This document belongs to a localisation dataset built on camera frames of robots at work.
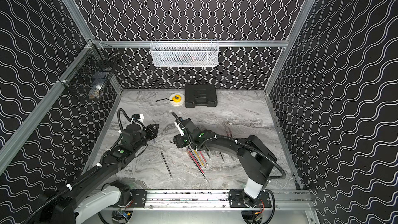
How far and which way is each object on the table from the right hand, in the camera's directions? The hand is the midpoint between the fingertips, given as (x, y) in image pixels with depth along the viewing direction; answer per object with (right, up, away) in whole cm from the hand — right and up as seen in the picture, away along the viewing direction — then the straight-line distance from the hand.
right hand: (178, 137), depth 86 cm
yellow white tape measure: (-6, +22, +27) cm, 35 cm away
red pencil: (+10, -14, -1) cm, 18 cm away
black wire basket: (-54, +36, +6) cm, 66 cm away
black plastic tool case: (+12, +25, +26) cm, 38 cm away
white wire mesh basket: (0, +61, +40) cm, 72 cm away
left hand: (-9, +9, -6) cm, 14 cm away
